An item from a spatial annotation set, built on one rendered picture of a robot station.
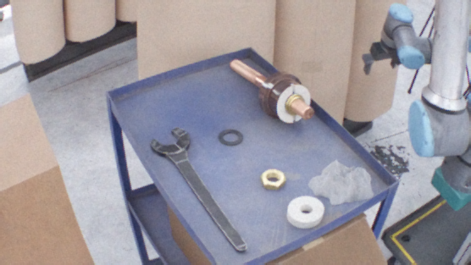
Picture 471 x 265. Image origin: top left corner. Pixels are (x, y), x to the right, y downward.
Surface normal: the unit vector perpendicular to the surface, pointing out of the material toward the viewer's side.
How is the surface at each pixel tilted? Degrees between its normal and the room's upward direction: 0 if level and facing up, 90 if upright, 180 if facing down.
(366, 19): 90
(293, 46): 90
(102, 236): 0
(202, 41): 90
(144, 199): 0
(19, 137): 0
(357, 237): 26
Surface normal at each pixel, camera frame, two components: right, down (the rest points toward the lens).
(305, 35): -0.01, 0.62
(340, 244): 0.25, -0.47
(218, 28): 0.36, 0.58
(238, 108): 0.03, -0.78
